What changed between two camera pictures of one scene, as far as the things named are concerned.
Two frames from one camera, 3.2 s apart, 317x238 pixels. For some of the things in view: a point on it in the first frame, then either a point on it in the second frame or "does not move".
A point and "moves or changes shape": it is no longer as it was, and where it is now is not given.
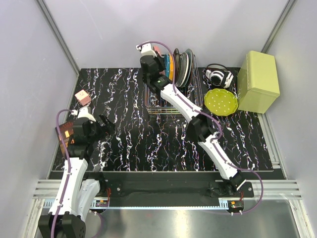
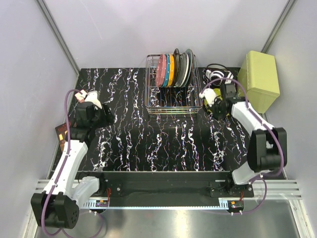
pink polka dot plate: (157, 48) moves or changes shape
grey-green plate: (184, 63) does not move
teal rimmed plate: (189, 52) does not move
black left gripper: (100, 126) to (103, 115)
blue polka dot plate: (167, 59) does not move
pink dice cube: (82, 97) does not move
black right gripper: (160, 62) to (219, 117)
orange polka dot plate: (171, 67) does not move
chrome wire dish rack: (155, 104) does not move
